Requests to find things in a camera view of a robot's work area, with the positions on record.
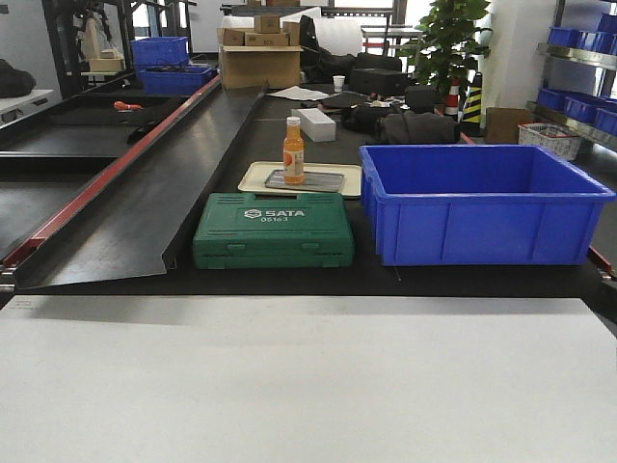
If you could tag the large blue plastic bin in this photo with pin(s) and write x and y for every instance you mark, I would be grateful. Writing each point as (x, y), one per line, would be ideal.
(478, 205)

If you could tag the orange handled tool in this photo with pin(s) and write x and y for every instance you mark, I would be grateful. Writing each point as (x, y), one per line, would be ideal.
(123, 106)

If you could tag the black metal chute panel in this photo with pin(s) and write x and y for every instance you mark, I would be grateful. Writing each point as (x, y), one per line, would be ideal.
(135, 227)

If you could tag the blue crate far left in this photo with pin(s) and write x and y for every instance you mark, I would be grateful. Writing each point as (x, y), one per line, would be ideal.
(163, 66)

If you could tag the green potted plant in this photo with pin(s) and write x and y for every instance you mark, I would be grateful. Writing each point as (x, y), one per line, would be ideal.
(448, 48)

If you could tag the white paper cup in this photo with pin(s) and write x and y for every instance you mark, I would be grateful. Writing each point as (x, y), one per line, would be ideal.
(338, 82)

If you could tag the orange juice bottle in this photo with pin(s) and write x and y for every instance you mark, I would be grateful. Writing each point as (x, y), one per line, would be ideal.
(293, 150)

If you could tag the beige plastic tray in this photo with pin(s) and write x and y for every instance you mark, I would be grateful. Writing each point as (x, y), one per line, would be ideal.
(254, 180)

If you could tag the white rectangular box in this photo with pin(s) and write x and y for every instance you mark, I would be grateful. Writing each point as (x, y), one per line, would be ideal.
(316, 125)

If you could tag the white mesh basket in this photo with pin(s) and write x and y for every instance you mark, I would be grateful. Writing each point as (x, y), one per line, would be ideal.
(551, 137)

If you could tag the small metal tray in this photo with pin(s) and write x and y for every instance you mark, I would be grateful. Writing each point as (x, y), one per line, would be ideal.
(313, 181)

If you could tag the open cardboard box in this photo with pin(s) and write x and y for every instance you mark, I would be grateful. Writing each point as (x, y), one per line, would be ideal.
(248, 59)

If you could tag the red conveyor side rail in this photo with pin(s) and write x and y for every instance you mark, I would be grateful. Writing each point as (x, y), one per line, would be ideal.
(42, 192)

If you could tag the green SATA tool case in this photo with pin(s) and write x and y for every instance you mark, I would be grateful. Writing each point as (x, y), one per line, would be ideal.
(241, 231)

